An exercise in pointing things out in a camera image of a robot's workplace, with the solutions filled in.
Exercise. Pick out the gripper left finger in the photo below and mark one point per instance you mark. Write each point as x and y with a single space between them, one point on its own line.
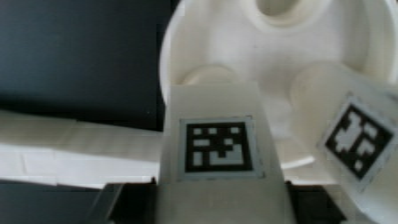
125 204

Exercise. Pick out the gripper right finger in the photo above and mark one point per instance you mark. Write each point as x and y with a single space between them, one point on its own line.
316 208

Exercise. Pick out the white stool leg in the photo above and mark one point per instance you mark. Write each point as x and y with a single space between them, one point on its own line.
221 183
346 128

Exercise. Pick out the white round stool seat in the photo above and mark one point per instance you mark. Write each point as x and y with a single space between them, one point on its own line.
266 37

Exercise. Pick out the white front fence bar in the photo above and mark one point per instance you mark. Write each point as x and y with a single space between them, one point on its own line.
65 152

